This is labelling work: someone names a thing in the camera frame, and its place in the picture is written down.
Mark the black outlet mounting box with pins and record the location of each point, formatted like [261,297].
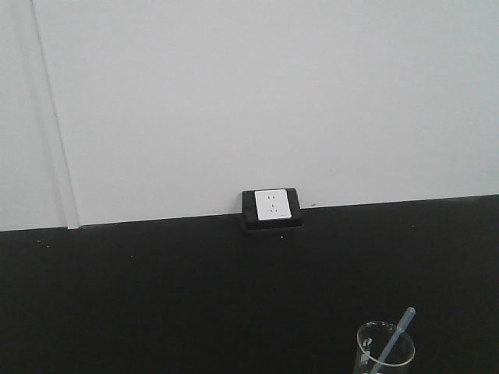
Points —
[249,213]

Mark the clear glass beaker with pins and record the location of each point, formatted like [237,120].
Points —
[371,340]

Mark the white wall power outlet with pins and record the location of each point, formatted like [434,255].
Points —
[272,204]

